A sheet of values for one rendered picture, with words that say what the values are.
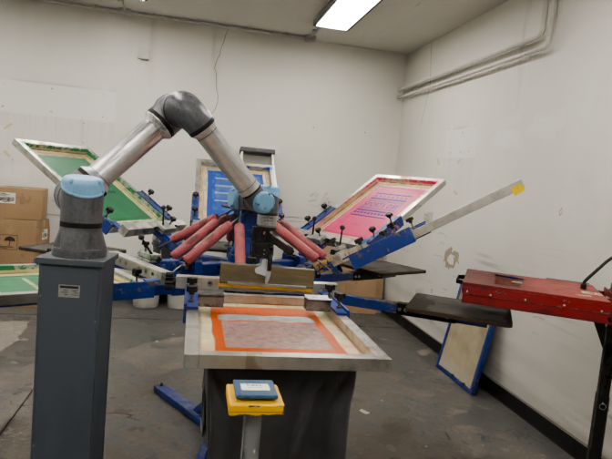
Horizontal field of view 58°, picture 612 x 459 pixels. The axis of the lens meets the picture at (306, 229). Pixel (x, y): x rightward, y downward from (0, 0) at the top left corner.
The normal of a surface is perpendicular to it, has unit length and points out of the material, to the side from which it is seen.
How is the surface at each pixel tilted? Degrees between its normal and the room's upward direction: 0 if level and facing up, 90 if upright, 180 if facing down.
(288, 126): 90
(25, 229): 89
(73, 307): 90
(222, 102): 90
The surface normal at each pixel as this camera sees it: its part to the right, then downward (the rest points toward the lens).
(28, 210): 0.33, 0.12
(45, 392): 0.11, 0.10
